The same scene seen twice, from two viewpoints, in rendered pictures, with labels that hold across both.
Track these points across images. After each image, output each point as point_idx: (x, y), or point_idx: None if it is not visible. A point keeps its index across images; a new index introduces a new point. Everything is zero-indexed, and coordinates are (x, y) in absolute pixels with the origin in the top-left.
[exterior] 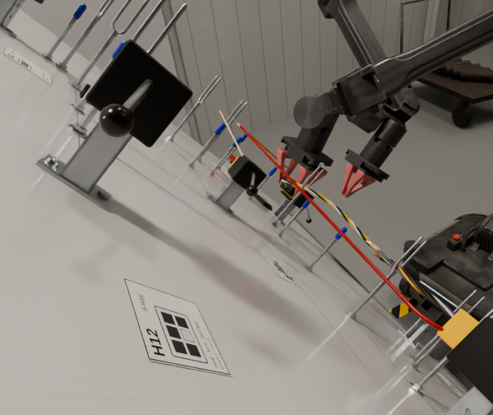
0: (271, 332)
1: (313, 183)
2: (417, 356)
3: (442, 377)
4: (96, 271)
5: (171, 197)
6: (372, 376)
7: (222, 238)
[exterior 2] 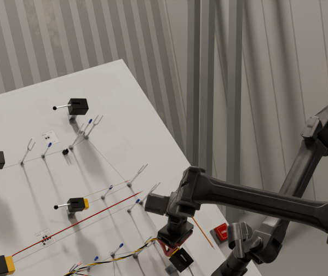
0: None
1: (171, 252)
2: None
3: None
4: None
5: (29, 191)
6: None
7: (27, 210)
